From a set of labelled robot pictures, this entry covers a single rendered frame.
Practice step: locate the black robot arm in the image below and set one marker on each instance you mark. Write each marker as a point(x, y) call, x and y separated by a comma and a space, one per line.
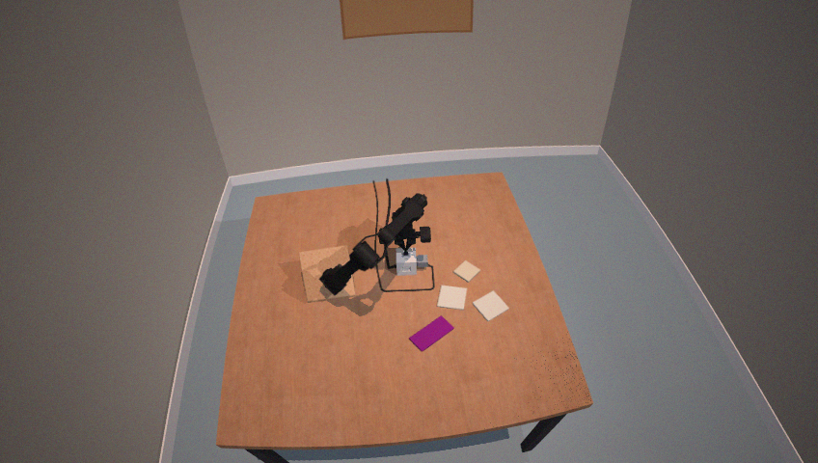
point(363, 257)

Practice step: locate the purple flat rectangular slab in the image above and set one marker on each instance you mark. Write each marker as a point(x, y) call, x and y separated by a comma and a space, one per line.
point(431, 333)

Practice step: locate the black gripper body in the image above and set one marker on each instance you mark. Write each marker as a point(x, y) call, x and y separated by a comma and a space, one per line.
point(411, 234)

